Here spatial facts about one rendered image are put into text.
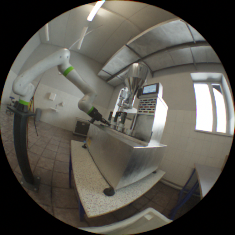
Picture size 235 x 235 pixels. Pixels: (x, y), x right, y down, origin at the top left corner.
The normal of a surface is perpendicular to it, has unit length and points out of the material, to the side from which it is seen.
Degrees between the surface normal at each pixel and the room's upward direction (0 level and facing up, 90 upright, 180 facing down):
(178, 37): 178
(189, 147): 90
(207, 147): 90
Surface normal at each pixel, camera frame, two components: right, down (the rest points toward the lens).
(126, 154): -0.77, -0.29
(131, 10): -0.29, 0.95
